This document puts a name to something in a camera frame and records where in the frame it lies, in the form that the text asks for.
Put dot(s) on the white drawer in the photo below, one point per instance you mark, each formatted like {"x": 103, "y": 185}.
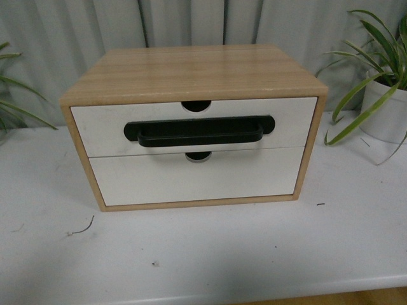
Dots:
{"x": 101, "y": 127}
{"x": 164, "y": 178}

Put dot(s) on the wooden drawer cabinet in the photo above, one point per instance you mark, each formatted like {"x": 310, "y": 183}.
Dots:
{"x": 193, "y": 76}

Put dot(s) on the grey curtain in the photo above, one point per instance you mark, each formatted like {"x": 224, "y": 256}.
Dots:
{"x": 57, "y": 41}

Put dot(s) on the white plant pot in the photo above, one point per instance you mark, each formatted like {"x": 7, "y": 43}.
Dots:
{"x": 388, "y": 123}

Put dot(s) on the green spider plant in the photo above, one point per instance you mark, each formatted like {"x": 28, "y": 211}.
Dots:
{"x": 384, "y": 55}

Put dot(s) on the black drawer handle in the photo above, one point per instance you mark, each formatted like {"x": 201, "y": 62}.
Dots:
{"x": 196, "y": 132}

